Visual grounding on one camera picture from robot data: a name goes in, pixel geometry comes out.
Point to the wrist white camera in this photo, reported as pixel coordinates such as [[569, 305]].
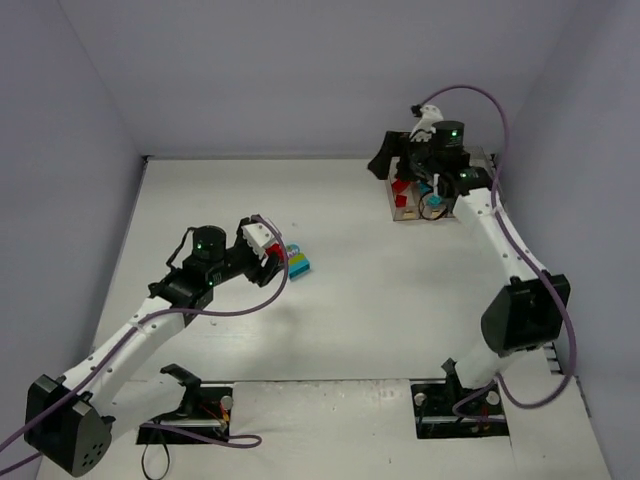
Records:
[[259, 234], [428, 115]]

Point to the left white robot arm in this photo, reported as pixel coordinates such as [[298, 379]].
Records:
[[73, 419]]

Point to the teal green monster lego stack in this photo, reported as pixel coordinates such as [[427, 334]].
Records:
[[298, 263]]

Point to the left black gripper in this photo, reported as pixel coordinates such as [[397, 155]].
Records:
[[261, 268]]

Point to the small red lego cube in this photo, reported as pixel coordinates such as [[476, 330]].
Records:
[[400, 201]]

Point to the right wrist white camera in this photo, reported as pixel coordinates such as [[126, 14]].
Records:
[[428, 115]]

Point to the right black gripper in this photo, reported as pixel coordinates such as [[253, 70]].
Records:
[[390, 151]]

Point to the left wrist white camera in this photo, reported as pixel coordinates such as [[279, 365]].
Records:
[[259, 234]]

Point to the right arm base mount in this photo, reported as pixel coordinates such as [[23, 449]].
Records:
[[443, 411]]

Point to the multicolour lego block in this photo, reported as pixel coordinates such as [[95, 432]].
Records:
[[275, 249]]

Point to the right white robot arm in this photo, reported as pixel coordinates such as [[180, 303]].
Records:
[[529, 308]]

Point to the red lego brick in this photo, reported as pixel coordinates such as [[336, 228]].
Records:
[[399, 186]]

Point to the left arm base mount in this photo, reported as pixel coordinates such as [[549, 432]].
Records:
[[209, 418]]

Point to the clear bin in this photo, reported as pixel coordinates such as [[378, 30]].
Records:
[[410, 211], [492, 170], [426, 213]]

